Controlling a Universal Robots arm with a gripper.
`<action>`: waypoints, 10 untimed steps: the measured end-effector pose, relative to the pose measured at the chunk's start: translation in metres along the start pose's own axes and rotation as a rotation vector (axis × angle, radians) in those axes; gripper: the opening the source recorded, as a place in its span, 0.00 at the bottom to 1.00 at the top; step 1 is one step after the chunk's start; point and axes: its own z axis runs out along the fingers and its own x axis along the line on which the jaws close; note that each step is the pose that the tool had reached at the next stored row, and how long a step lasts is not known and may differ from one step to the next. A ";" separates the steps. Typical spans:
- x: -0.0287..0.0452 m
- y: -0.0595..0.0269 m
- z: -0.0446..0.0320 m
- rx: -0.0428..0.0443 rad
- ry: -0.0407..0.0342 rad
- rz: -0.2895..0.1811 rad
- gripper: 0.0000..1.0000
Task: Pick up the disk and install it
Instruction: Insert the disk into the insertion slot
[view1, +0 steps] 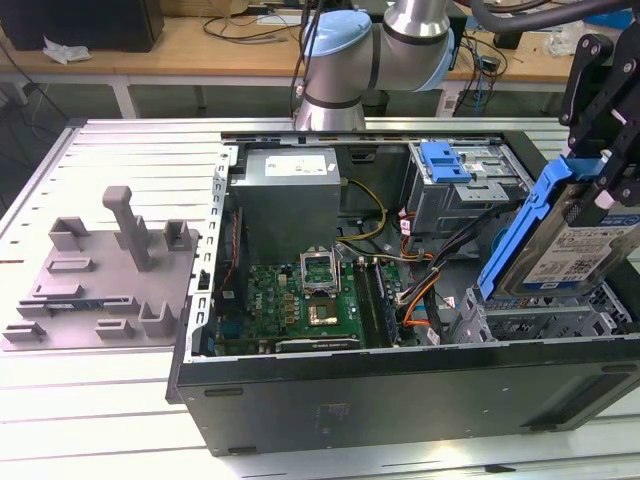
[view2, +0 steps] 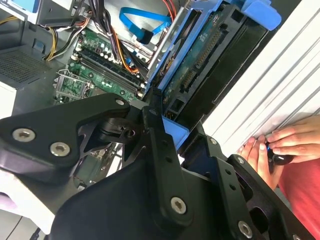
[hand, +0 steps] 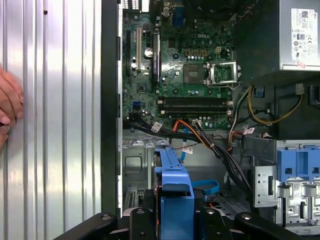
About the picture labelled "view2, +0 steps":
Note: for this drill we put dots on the hard disk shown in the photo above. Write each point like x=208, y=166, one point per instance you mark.
x=195, y=57

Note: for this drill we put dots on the person left hand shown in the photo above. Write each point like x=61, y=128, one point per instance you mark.
x=260, y=155

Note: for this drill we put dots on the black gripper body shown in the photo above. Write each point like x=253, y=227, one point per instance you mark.
x=112, y=207

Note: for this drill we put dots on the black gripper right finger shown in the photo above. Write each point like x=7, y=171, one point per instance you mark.
x=250, y=190

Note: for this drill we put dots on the person right hand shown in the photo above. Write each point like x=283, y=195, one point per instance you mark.
x=302, y=137

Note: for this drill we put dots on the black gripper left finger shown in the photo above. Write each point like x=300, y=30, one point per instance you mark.
x=50, y=130

